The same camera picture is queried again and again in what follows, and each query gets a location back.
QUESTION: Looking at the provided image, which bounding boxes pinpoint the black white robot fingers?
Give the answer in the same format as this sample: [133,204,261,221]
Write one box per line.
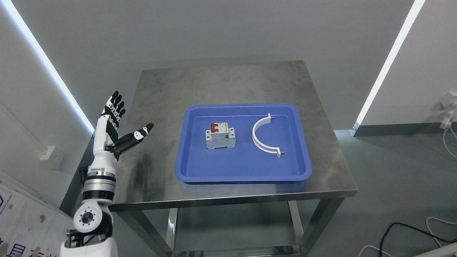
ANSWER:
[101,91,125,140]

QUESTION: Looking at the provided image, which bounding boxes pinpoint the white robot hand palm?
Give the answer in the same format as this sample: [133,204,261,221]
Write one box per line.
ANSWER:
[90,115,118,168]

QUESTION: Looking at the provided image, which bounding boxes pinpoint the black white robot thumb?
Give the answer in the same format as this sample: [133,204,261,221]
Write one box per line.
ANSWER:
[113,123,155,156]

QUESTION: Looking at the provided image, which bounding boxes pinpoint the grey red circuit breaker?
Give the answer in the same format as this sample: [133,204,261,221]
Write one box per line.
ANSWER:
[205,122,236,150]

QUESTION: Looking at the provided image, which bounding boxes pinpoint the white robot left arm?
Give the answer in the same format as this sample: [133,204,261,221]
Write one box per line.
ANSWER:
[59,91,154,257]

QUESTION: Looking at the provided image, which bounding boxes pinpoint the stainless steel table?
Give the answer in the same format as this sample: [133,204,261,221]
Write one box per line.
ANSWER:
[111,61,358,257]

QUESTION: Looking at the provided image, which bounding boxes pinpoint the white sign board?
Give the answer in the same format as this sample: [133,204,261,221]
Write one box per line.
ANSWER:
[0,171,73,257]

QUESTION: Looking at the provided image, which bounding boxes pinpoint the white curved pipe clamp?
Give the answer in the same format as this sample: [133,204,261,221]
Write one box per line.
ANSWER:
[251,113,284,159]

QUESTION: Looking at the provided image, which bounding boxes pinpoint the blue plastic tray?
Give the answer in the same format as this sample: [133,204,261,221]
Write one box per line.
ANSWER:
[175,103,313,184]

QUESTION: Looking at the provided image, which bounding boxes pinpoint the white stand leg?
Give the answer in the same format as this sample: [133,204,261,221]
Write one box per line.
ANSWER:
[416,243,457,257]

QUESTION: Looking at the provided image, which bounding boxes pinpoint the white wall socket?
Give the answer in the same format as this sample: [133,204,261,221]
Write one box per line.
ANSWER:
[39,145,64,170]

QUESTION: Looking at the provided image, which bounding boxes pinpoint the black floor cable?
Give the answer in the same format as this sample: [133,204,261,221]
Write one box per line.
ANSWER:
[379,222,457,257]

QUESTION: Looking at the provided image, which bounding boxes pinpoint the white plug on wall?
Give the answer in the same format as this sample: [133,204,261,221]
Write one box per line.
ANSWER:
[440,89,457,130]

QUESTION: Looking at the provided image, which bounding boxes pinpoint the white floor cable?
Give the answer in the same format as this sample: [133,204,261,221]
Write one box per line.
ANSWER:
[357,216,457,257]

